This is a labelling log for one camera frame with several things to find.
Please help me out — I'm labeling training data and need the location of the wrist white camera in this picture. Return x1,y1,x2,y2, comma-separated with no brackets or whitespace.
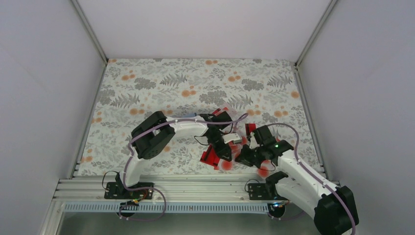
222,133,242,144
249,135,258,149

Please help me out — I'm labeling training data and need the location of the teal leather card holder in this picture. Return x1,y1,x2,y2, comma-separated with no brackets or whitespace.
171,113,198,118

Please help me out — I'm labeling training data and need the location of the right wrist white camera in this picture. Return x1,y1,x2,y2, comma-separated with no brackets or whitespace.
249,135,258,149

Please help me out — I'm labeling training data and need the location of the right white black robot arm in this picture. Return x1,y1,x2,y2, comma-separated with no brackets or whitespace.
235,124,359,235

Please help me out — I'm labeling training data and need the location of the dark red striped card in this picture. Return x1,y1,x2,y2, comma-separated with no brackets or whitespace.
245,123,256,136

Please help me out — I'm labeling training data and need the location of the white card red circle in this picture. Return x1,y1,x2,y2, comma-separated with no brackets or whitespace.
218,160,233,171
256,160,275,179

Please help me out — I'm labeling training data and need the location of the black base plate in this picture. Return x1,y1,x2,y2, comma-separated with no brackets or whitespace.
247,183,286,201
104,182,153,200

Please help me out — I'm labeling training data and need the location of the floral patterned table mat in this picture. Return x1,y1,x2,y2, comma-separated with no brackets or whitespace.
77,59,322,176

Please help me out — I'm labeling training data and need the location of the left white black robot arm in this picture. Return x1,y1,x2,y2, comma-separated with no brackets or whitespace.
116,111,248,198

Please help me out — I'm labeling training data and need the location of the blue slotted cable duct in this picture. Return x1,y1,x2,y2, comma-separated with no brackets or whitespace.
63,202,268,214

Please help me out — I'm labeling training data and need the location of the white VIP card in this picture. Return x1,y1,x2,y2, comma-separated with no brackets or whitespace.
220,103,238,119

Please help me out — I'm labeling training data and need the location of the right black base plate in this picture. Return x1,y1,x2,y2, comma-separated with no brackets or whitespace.
247,183,286,201

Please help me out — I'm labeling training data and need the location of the red card with stripe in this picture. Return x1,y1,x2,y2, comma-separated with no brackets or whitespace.
200,145,220,170

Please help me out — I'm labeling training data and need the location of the aluminium rail frame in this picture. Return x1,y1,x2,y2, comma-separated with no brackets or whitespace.
53,173,261,203

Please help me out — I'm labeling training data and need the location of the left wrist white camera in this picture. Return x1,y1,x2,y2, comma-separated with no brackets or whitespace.
222,133,242,144

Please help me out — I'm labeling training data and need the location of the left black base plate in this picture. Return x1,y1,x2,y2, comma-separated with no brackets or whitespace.
104,182,153,200

